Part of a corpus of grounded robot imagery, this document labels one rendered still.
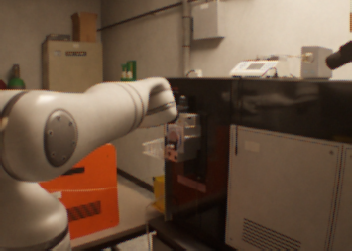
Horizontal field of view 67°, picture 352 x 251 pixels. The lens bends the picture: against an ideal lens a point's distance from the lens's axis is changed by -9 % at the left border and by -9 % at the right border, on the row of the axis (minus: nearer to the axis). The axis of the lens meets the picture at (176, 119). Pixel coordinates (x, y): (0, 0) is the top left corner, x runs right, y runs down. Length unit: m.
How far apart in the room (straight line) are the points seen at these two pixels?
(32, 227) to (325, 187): 0.75
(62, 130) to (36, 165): 0.04
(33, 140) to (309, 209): 0.80
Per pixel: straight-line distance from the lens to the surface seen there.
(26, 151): 0.26
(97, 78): 4.25
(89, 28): 4.29
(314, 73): 1.14
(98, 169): 1.37
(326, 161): 0.86
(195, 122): 1.14
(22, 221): 0.32
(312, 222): 0.94
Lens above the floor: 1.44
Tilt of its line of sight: 8 degrees down
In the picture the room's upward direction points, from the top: straight up
